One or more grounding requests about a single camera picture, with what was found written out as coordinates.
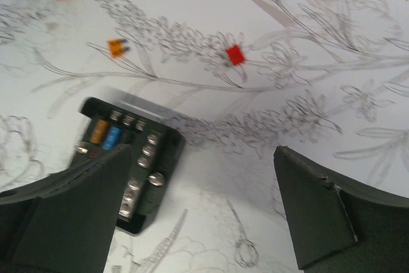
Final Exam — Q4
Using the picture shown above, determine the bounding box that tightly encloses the floral patterned table mat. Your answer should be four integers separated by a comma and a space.
1, 0, 408, 272

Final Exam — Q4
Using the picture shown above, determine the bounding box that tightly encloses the orange fuse near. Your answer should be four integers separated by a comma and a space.
107, 38, 130, 59

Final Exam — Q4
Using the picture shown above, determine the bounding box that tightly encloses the black fuse box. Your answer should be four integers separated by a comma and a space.
70, 97, 185, 235

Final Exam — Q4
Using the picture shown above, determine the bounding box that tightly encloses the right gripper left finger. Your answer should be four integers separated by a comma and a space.
1, 144, 132, 272

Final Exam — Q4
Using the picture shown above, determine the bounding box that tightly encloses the red fuse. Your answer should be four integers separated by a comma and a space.
226, 44, 246, 66

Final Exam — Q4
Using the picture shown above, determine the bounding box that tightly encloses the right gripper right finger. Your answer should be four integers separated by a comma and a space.
274, 146, 408, 270

